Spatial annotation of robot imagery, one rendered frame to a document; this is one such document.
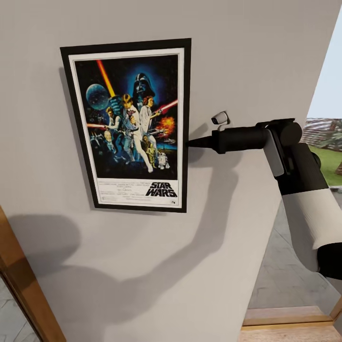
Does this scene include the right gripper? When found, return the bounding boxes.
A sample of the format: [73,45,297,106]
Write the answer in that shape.
[185,127,250,154]

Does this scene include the poster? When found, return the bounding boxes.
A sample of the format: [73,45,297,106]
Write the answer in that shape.
[60,38,192,213]

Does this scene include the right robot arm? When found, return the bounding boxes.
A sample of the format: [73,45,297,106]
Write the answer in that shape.
[185,110,342,296]

